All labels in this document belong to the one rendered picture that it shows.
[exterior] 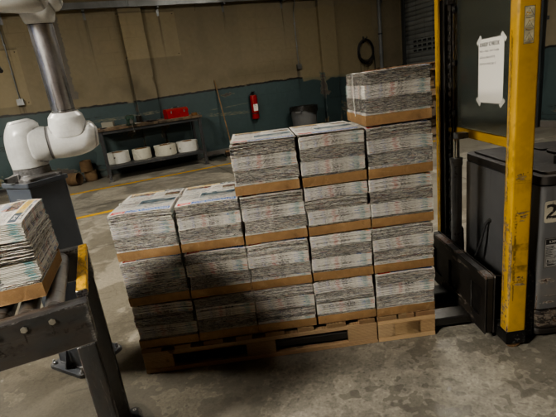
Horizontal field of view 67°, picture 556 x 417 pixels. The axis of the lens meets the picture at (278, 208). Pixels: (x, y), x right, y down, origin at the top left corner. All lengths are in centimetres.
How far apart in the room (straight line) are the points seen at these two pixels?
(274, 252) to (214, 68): 716
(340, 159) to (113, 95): 697
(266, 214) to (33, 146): 109
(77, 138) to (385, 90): 140
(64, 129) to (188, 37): 677
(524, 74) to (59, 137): 196
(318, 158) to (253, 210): 37
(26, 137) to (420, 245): 185
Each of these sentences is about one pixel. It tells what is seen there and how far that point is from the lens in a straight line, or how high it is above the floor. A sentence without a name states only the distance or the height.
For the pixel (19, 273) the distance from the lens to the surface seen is 135.
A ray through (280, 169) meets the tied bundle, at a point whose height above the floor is 93.
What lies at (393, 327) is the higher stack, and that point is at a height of 7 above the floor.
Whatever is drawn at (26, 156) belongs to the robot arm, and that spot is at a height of 111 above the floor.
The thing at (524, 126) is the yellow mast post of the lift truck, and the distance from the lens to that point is 192.
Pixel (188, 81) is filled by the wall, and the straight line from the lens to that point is 871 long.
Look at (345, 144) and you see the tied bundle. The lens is 186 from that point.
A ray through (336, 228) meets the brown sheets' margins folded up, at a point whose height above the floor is 63.
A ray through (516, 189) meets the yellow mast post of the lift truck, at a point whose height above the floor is 76.
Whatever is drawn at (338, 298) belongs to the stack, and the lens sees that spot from 208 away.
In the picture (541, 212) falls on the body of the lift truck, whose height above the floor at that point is 63.
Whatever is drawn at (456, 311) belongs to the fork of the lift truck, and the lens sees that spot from 238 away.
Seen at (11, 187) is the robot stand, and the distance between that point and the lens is 228.
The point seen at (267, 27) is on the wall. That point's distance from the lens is 934.
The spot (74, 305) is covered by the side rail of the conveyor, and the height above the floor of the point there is 80.
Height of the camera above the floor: 129
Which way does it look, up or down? 17 degrees down
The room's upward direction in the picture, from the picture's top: 7 degrees counter-clockwise
